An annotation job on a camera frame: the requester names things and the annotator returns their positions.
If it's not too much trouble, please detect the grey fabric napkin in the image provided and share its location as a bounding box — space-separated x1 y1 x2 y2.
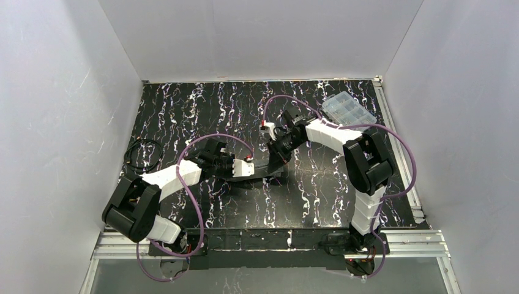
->
226 159 287 182

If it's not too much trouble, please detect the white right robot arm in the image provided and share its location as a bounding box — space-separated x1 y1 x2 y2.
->
259 109 395 236

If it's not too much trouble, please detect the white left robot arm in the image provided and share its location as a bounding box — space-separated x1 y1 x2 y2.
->
102 139 255 244

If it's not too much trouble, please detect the clear plastic screw box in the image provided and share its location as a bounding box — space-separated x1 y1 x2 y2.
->
321 91 377 131

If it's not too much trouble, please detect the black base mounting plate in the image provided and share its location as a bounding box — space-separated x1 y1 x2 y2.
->
147 227 390 279

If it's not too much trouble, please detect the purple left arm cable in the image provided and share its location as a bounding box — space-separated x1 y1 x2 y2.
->
135 133 255 283

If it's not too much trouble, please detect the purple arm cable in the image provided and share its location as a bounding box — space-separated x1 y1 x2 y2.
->
135 133 255 283
261 94 417 281

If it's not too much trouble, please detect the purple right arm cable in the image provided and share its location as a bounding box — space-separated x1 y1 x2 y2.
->
261 94 417 281

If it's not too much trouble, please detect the upper black coiled cable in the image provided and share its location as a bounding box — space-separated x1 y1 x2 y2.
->
123 139 165 174

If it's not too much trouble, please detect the aluminium front frame rail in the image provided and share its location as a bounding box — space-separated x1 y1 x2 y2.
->
92 228 451 259

